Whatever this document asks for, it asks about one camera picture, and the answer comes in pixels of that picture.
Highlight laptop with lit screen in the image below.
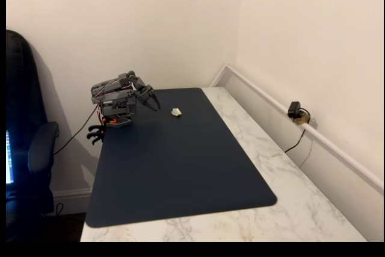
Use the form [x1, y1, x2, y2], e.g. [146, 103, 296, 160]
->
[5, 129, 15, 185]

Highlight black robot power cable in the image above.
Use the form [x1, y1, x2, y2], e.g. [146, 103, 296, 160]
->
[52, 103, 100, 155]

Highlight white skirting board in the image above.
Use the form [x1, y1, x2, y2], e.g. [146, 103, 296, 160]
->
[52, 187, 93, 216]

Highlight yellowish webcam mount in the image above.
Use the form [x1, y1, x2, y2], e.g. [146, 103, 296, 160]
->
[294, 112, 311, 126]

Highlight black webcam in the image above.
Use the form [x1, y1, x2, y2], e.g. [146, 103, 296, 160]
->
[288, 101, 302, 119]

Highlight dark blue desk mat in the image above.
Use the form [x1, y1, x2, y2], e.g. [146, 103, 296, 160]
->
[85, 87, 278, 229]

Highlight black webcam cable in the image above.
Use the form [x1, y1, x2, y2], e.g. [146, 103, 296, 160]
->
[284, 107, 312, 153]

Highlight white wall rail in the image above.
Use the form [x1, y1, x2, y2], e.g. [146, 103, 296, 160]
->
[209, 63, 384, 195]

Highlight black table clamp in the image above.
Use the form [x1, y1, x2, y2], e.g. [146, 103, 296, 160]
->
[87, 123, 106, 135]
[86, 132, 105, 147]

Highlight black cable on floor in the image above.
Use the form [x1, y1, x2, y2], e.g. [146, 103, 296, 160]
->
[44, 202, 65, 217]

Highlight black office chair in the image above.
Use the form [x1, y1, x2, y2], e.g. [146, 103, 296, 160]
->
[5, 29, 60, 243]

